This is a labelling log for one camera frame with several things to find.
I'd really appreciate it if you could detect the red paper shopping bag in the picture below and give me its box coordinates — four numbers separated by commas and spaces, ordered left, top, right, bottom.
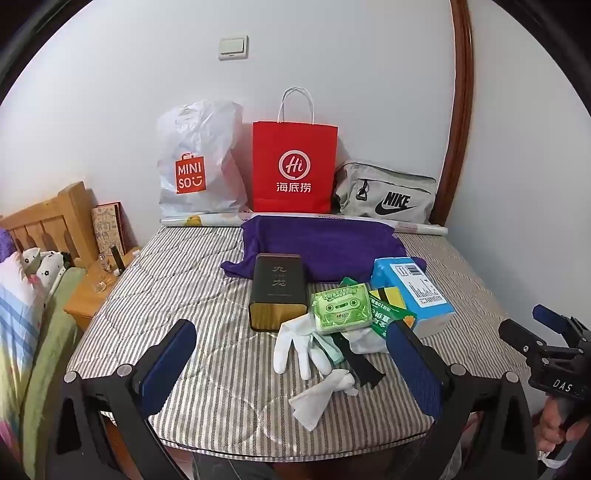
252, 87, 339, 214

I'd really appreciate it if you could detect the white cloth glove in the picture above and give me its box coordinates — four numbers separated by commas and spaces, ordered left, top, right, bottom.
273, 315, 333, 380
288, 369, 358, 428

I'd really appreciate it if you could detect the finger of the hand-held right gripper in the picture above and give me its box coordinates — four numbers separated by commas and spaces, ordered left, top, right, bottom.
498, 318, 551, 366
532, 303, 591, 345

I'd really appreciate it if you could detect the light wooden nightstand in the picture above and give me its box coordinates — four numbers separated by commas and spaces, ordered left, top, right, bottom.
64, 247, 141, 330

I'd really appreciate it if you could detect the light wooden headboard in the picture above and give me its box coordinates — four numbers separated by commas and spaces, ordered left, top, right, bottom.
0, 181, 100, 268

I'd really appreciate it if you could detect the brown patterned book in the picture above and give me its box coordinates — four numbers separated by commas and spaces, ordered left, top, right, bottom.
91, 202, 126, 259

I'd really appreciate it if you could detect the purple towel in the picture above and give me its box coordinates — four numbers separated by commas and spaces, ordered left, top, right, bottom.
221, 215, 428, 283

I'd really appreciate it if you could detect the white plastic shopping bag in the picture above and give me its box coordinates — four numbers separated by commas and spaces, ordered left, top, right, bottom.
156, 99, 250, 220

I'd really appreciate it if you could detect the white wall light switch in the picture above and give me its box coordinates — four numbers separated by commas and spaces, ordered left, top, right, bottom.
218, 36, 250, 61

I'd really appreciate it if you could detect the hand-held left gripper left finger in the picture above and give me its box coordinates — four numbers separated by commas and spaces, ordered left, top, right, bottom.
44, 318, 198, 480

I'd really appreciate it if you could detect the rolled white poster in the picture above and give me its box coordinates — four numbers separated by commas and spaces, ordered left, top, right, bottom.
160, 211, 450, 236

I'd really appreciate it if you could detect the person's jeans leg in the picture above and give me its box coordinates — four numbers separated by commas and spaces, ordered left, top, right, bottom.
191, 452, 259, 480

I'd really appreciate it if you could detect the brown wooden door frame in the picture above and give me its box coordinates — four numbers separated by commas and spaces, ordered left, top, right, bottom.
427, 0, 476, 224

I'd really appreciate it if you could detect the dark rectangular tea tin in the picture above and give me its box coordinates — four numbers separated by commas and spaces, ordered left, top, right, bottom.
249, 253, 309, 333

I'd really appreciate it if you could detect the white flower print pillow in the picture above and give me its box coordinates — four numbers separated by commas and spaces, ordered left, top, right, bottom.
21, 247, 70, 305

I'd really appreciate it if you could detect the green tissue pack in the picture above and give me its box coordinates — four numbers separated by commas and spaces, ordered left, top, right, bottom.
310, 282, 373, 334

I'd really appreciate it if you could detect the person's right hand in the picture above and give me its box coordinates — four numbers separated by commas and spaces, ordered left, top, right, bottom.
539, 399, 591, 456

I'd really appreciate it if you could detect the green blanket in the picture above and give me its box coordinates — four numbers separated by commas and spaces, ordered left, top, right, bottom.
23, 268, 86, 467

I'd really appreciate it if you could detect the clear drinking glass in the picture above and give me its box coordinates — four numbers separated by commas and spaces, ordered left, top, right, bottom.
90, 261, 114, 294

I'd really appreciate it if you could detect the black strap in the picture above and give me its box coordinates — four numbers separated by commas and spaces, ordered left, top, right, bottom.
332, 333, 386, 391

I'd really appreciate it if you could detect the purple fuzzy cushion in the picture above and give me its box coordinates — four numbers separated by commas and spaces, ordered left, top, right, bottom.
0, 229, 17, 266

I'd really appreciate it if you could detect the green snack packet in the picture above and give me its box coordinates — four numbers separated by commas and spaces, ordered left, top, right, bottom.
365, 298, 419, 341

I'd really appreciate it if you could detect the colourful plaid pillow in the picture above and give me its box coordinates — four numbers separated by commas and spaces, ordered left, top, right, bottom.
0, 263, 47, 462

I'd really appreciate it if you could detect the blue cardboard box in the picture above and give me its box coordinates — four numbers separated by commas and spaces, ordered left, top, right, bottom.
370, 257, 451, 340

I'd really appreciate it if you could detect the grey fabric waist bag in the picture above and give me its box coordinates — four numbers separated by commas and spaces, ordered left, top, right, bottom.
333, 160, 438, 225

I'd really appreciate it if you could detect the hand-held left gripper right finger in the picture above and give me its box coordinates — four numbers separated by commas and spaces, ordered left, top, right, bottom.
385, 321, 539, 480

